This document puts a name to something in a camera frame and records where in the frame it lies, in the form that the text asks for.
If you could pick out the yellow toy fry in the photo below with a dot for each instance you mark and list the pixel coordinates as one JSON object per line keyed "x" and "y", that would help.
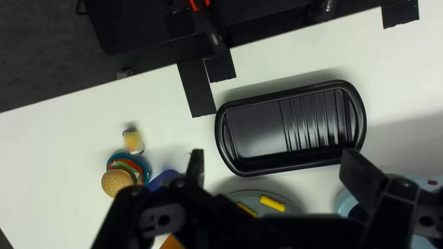
{"x": 272, "y": 203}
{"x": 247, "y": 208}

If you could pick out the black clamp with orange grip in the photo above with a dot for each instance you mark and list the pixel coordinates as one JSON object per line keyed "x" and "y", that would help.
{"x": 202, "y": 22}

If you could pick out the long black bracket plate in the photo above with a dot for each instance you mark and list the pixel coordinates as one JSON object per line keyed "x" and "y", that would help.
{"x": 197, "y": 91}

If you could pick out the short black bracket plate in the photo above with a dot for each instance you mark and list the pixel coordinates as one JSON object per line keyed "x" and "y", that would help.
{"x": 222, "y": 66}

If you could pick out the black perforated base board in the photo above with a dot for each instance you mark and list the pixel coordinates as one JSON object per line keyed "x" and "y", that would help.
{"x": 129, "y": 27}

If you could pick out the black rectangular tray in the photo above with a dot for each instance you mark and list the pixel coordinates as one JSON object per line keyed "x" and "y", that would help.
{"x": 258, "y": 128}

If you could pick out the grey round plate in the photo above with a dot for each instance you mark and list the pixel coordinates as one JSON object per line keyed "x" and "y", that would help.
{"x": 251, "y": 199}

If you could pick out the toy hamburger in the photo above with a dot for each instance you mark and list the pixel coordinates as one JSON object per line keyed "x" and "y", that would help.
{"x": 115, "y": 181}

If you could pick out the small toy can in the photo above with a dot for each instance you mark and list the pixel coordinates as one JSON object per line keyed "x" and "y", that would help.
{"x": 133, "y": 141}

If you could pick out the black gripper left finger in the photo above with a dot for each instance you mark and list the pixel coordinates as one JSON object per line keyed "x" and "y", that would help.
{"x": 194, "y": 167}

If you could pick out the blue plastic cup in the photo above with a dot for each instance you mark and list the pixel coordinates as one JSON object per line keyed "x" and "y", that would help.
{"x": 161, "y": 177}

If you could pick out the small blue toy plate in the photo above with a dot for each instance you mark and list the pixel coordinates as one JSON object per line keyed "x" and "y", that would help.
{"x": 147, "y": 170}

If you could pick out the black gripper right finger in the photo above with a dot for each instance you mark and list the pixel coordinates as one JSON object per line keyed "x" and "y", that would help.
{"x": 364, "y": 177}

